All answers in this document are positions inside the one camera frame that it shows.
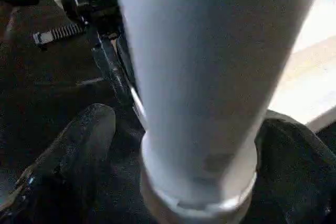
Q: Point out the black plastic mat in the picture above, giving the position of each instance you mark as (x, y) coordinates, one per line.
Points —
(47, 82)

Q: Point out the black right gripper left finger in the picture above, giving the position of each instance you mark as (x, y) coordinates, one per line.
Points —
(58, 177)

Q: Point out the white plastic table leg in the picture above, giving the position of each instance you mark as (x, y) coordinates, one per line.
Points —
(210, 77)

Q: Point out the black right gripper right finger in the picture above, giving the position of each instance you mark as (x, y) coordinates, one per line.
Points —
(299, 182)

